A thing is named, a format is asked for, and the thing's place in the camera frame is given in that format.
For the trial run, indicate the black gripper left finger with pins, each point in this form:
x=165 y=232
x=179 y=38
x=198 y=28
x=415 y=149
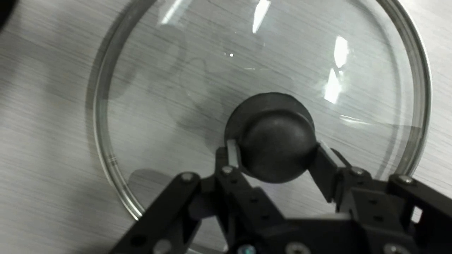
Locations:
x=164 y=217

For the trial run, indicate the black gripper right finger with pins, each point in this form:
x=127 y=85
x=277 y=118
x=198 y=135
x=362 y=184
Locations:
x=376 y=203

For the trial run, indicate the glass lid with black knob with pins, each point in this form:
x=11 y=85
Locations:
x=277 y=146

